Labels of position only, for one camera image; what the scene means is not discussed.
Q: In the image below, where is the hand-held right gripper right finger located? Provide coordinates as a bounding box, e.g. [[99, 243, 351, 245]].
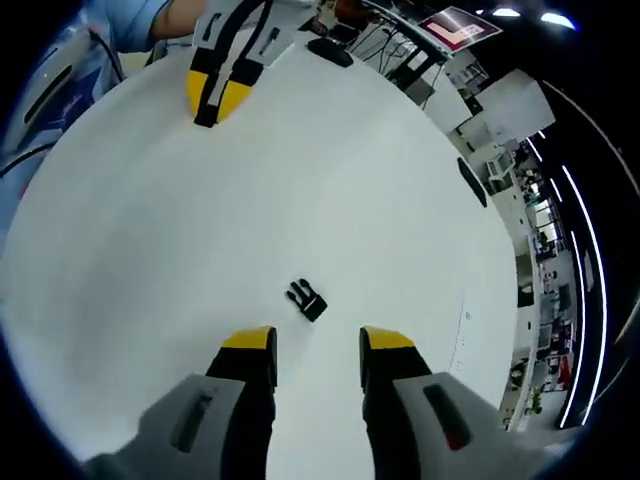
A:
[[358, 324, 576, 480]]

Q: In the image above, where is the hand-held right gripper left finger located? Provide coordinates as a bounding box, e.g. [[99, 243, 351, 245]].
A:
[[79, 324, 279, 480]]

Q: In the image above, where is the black socket plastic buckle part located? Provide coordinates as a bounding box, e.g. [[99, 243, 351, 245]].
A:
[[193, 102, 221, 129]]

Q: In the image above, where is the black pronged plastic buckle part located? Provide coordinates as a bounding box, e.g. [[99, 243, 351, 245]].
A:
[[285, 278, 329, 324]]

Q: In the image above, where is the black computer mouse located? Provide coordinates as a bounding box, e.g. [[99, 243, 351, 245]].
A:
[[306, 37, 355, 67]]

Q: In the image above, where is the white worn device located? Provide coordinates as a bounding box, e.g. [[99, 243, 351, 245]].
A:
[[7, 42, 96, 151]]

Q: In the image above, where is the monitor with red picture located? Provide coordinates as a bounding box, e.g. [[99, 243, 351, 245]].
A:
[[417, 5, 504, 54]]

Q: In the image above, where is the flat black pad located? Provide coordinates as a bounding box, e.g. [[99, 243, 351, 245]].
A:
[[456, 156, 488, 209]]

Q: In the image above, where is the white office chair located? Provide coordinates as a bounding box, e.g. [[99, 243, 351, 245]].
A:
[[483, 152, 516, 195]]

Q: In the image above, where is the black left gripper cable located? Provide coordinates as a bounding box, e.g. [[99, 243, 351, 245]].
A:
[[88, 27, 126, 82]]

